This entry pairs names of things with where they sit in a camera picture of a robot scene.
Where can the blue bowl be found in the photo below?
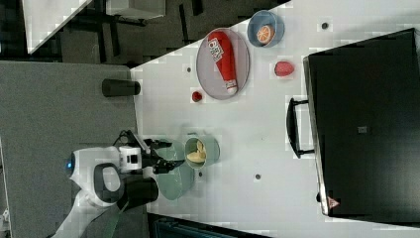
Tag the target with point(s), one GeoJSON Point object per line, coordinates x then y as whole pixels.
{"type": "Point", "coordinates": [261, 18]}

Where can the yellow plush banana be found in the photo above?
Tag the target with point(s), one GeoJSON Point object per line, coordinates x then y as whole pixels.
{"type": "Point", "coordinates": [199, 156]}

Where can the small plush strawberry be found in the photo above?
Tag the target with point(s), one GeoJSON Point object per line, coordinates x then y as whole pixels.
{"type": "Point", "coordinates": [196, 96]}

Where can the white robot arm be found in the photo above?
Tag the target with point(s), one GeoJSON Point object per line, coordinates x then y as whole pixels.
{"type": "Point", "coordinates": [108, 176]}

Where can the red plush ketchup bottle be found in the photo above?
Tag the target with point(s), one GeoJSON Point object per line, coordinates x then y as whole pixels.
{"type": "Point", "coordinates": [222, 53]}

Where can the black oven door handle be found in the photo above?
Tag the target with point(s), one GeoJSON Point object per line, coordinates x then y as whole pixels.
{"type": "Point", "coordinates": [292, 128]}

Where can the large plush strawberry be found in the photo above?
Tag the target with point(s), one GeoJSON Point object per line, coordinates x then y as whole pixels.
{"type": "Point", "coordinates": [283, 68]}

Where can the grey round plate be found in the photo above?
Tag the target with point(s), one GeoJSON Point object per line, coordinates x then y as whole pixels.
{"type": "Point", "coordinates": [208, 74]}

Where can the plush orange slice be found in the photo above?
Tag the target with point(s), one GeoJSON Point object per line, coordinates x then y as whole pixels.
{"type": "Point", "coordinates": [265, 34]}

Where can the black toaster oven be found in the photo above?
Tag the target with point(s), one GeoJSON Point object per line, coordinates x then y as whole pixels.
{"type": "Point", "coordinates": [363, 101]}

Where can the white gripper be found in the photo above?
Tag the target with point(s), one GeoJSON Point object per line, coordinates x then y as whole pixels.
{"type": "Point", "coordinates": [132, 159]}

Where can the green mug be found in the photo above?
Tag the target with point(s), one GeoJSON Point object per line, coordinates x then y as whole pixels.
{"type": "Point", "coordinates": [211, 146]}

